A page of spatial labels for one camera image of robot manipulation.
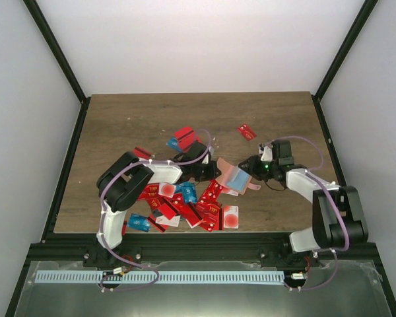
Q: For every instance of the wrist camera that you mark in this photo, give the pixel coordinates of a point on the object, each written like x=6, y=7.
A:
x=265, y=152
x=208, y=156

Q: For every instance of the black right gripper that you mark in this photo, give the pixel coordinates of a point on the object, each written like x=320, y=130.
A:
x=253, y=166

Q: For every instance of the black frame post right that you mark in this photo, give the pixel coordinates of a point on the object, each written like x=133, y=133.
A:
x=355, y=29

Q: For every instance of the small red card far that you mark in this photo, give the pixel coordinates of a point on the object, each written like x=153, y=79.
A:
x=246, y=132

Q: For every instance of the black frame post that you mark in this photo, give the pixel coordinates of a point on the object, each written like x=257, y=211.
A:
x=355, y=29
x=50, y=39

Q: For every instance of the blue card in pile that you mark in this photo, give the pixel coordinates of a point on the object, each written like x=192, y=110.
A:
x=188, y=192

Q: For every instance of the white card red circle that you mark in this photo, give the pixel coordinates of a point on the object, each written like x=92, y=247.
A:
x=230, y=217

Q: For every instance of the blue card near edge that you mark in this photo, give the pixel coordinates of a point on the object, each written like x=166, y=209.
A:
x=138, y=222

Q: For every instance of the pink card holder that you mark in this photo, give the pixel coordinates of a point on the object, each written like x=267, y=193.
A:
x=234, y=178

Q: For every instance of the light blue slotted cable duct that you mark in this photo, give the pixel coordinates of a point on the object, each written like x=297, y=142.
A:
x=164, y=277

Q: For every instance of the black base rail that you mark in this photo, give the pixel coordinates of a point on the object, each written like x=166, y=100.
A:
x=269, y=249

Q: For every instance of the white card red dot left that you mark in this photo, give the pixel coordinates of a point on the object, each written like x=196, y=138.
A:
x=166, y=189

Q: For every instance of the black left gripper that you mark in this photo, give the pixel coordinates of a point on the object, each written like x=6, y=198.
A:
x=214, y=173

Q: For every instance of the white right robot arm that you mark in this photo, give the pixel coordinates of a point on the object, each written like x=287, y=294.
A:
x=338, y=220

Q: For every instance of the red VIP card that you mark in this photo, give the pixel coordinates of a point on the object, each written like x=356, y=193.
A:
x=209, y=210

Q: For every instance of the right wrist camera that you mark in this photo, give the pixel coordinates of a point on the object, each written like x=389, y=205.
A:
x=265, y=152

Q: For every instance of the red striped card left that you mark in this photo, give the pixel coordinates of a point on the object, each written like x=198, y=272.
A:
x=142, y=153

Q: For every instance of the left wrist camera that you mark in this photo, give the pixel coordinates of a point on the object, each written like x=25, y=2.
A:
x=208, y=156

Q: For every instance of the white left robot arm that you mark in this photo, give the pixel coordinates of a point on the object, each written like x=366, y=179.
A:
x=122, y=184

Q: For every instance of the black frame post left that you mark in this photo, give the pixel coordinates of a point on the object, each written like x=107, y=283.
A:
x=50, y=39

